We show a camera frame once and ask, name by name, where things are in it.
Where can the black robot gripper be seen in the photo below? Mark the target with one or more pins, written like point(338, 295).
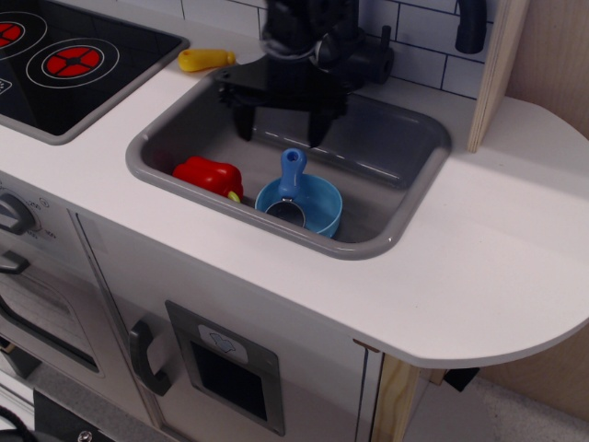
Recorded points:
point(277, 84)

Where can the blue handled metal measuring spoon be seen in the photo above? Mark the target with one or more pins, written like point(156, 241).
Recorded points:
point(293, 163)

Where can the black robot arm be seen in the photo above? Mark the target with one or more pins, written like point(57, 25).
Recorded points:
point(293, 29)

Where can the light blue plastic bowl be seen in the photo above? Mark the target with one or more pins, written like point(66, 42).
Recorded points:
point(317, 206)

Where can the grey toy sink basin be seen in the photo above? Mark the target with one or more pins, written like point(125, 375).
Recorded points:
point(351, 197)

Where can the red toy bell pepper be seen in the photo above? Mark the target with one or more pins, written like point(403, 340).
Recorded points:
point(220, 178)

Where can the dark grey toy faucet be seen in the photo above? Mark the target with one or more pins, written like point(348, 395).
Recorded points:
point(439, 44)

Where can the black toy stovetop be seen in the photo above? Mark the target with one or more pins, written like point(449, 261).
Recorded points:
point(63, 67)

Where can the grey toy ice dispenser panel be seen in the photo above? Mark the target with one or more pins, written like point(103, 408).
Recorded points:
point(230, 368)

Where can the grey oven knob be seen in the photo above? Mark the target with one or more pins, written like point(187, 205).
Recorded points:
point(16, 218)

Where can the light wood side post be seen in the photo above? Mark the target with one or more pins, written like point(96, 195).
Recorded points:
point(504, 42)

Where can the dark grey cabinet door handle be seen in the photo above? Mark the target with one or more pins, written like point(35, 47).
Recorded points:
point(150, 357)

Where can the grey oven door handle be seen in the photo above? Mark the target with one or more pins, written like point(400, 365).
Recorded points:
point(12, 263)

